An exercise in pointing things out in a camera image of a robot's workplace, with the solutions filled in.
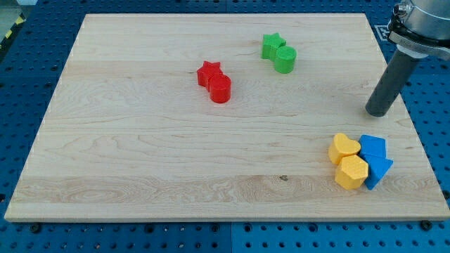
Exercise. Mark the white fiducial marker tag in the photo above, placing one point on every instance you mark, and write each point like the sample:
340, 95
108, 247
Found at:
382, 31

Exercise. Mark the red star block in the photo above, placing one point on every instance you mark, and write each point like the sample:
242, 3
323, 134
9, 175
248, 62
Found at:
206, 72

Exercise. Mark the black bolt left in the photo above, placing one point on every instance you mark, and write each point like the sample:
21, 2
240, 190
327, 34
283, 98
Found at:
35, 228

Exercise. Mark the yellow hexagon block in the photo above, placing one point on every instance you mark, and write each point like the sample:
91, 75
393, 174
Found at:
351, 172

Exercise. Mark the blue cube block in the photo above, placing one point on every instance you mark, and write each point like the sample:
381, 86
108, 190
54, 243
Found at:
373, 145

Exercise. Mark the blue triangle block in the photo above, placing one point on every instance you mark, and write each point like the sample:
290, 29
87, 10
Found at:
377, 168

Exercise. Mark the green star block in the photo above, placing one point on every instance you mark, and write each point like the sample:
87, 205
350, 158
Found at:
270, 44

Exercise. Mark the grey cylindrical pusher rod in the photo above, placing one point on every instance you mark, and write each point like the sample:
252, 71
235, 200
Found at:
394, 78

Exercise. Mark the black bolt right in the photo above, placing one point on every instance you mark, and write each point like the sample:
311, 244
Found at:
426, 225

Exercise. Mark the wooden board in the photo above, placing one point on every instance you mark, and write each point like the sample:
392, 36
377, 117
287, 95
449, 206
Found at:
130, 135

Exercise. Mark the black bolt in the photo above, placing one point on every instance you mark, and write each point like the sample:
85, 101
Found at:
35, 228
426, 225

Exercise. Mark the green cylinder block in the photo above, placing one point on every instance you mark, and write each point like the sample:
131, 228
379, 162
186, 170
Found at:
284, 61

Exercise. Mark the red cylinder block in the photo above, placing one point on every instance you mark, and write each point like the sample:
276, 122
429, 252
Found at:
220, 88

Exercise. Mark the yellow heart block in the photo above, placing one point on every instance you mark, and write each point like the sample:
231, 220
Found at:
342, 146

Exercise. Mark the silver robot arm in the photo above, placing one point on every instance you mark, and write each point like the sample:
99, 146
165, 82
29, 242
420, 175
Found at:
418, 28

